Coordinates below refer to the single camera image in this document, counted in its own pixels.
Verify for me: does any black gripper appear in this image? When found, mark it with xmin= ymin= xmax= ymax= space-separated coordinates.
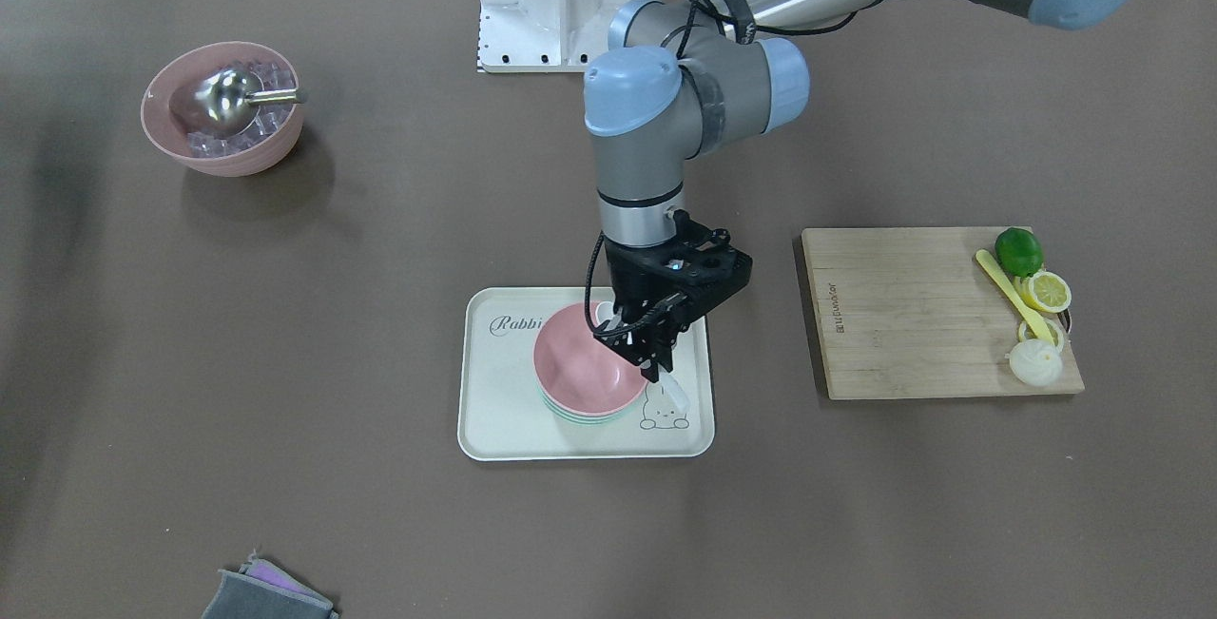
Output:
xmin=591 ymin=212 xmax=753 ymax=382

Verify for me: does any small pink bowl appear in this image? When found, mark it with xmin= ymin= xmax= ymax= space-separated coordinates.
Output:
xmin=531 ymin=302 xmax=647 ymax=415

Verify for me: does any white ceramic spoon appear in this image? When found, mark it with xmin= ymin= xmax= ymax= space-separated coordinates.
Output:
xmin=591 ymin=302 xmax=688 ymax=413

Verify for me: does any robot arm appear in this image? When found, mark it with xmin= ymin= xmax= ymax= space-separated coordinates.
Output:
xmin=584 ymin=0 xmax=1127 ymax=382

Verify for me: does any green bowl stack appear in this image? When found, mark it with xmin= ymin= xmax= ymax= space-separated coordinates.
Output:
xmin=540 ymin=392 xmax=641 ymax=424

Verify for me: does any yellow plastic spoon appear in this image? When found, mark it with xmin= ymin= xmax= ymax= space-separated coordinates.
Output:
xmin=974 ymin=249 xmax=1059 ymax=345

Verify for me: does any large pink ice bowl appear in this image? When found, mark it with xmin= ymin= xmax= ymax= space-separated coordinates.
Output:
xmin=140 ymin=40 xmax=304 ymax=178

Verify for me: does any grey purple cloth stack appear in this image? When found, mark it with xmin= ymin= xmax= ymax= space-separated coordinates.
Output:
xmin=202 ymin=555 xmax=340 ymax=618

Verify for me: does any cream rabbit tray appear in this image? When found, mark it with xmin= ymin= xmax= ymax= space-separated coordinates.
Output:
xmin=458 ymin=286 xmax=716 ymax=460

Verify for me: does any bamboo cutting board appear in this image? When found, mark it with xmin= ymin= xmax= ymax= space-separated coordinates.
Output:
xmin=802 ymin=226 xmax=1038 ymax=401

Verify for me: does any green lime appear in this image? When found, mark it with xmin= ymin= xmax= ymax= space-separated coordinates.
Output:
xmin=993 ymin=226 xmax=1044 ymax=278

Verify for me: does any lemon half slice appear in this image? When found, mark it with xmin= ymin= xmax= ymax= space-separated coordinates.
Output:
xmin=1015 ymin=271 xmax=1072 ymax=315

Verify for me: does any metal ice scoop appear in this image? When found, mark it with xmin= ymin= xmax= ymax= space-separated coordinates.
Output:
xmin=187 ymin=68 xmax=308 ymax=137

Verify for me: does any lemon ring slice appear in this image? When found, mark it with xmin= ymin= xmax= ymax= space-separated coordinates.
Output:
xmin=1016 ymin=319 xmax=1069 ymax=351

